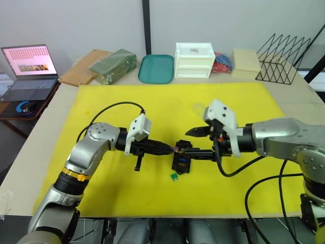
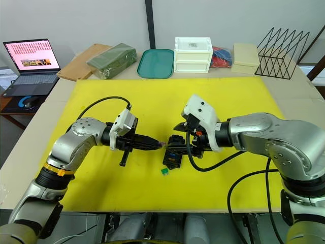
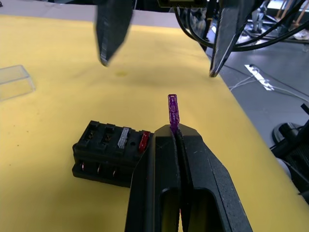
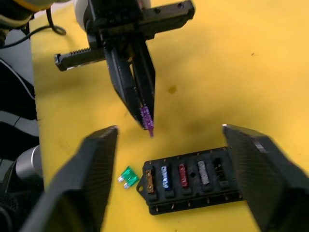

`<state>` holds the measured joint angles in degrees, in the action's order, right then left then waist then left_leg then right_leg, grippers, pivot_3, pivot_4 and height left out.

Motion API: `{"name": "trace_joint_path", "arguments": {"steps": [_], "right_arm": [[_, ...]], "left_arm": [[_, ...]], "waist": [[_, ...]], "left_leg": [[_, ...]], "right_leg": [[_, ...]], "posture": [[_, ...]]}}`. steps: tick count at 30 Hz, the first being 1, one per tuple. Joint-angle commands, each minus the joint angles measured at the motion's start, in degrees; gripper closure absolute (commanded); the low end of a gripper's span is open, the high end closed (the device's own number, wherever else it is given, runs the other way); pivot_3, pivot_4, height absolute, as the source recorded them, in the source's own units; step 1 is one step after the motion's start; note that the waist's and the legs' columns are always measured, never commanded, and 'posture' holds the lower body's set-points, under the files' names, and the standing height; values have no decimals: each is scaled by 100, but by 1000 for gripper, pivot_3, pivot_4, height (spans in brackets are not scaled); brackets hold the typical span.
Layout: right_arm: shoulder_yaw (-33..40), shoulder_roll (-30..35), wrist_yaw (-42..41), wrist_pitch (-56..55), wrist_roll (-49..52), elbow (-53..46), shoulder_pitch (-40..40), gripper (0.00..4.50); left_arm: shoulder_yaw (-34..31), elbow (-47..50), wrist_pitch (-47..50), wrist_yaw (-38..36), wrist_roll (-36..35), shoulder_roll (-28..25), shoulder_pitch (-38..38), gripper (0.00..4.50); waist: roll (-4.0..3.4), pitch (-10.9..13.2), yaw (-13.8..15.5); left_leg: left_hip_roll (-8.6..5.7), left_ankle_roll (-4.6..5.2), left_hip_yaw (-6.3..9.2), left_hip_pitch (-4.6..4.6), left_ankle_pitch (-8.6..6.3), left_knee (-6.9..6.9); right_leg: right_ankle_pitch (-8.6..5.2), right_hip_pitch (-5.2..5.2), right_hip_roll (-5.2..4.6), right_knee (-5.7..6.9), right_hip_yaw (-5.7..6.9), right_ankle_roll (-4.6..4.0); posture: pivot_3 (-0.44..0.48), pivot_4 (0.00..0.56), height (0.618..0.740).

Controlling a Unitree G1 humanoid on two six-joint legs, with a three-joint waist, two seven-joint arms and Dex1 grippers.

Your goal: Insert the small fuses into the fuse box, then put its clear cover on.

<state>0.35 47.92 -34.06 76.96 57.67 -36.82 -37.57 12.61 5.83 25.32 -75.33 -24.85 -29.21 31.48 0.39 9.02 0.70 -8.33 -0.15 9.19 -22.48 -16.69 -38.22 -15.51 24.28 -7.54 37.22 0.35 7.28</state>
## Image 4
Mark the red blade fuse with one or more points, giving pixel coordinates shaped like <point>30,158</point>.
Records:
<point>184,176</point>

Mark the purple blade fuse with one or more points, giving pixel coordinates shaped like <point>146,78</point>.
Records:
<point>146,118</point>

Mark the green blade fuse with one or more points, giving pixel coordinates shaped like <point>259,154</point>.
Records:
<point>129,176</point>

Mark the black and silver robot body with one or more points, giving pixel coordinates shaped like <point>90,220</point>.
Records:
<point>14,96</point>

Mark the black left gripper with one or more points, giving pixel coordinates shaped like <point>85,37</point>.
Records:
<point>116,21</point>

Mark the grey clear blade fuse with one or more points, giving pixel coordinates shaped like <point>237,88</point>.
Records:
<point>204,172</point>

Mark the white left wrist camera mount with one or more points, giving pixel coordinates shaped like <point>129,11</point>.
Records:
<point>82,14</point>

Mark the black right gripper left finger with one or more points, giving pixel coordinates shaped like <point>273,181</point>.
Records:
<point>79,183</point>

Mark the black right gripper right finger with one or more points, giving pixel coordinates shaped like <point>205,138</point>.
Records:
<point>270,183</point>

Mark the brown blade fuse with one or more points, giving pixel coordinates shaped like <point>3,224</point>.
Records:
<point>150,182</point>

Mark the blue blade fuse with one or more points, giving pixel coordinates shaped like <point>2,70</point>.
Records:
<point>166,178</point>

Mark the black fuse box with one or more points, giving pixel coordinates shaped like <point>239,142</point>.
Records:
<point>188,204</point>

